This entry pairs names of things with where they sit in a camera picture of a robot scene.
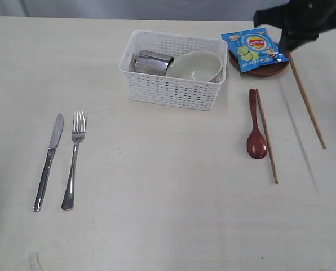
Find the blue Lay's chips bag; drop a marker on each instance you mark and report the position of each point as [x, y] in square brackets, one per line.
[253, 49]

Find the brown round plate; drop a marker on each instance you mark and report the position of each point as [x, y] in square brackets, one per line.
[261, 71]

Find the white curtain backdrop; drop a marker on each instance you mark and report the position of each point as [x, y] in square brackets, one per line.
[203, 10]

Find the brown wooden chopstick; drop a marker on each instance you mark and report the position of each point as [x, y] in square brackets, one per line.
[266, 133]
[306, 100]

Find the grey speckled ceramic bowl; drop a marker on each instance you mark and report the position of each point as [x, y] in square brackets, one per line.
[200, 65]

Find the silver metal table knife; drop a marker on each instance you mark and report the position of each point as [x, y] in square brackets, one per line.
[54, 141]

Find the silver metal fork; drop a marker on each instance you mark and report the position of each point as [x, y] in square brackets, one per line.
[78, 135]

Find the red-brown wooden spoon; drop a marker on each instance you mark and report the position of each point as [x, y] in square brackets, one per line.
[256, 144]

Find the white perforated plastic basket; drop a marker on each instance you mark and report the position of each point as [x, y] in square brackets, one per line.
[168, 91]

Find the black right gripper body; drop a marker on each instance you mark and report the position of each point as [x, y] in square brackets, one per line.
[301, 21]

